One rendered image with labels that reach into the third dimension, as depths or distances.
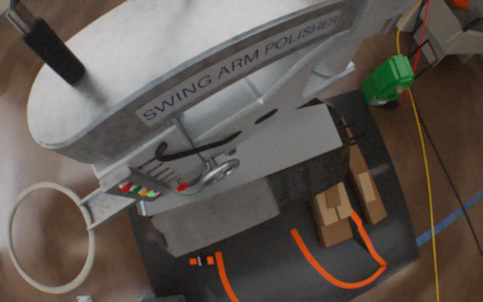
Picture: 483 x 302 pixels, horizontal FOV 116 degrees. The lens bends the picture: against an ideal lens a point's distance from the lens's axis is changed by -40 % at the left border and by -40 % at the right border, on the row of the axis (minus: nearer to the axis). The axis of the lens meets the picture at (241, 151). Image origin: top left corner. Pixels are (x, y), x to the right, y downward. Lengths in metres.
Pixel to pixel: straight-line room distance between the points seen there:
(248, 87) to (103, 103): 0.39
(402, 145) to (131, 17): 2.47
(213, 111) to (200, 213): 0.69
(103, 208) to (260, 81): 0.76
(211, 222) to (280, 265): 0.93
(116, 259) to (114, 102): 2.06
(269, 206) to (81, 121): 1.07
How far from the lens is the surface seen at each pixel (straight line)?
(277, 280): 2.06
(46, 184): 1.17
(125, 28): 0.43
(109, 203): 1.03
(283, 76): 0.61
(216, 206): 1.19
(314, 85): 0.86
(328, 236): 1.96
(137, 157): 0.49
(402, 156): 2.55
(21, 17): 0.33
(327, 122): 1.29
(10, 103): 4.18
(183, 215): 1.21
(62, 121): 0.39
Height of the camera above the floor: 1.98
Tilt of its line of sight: 75 degrees down
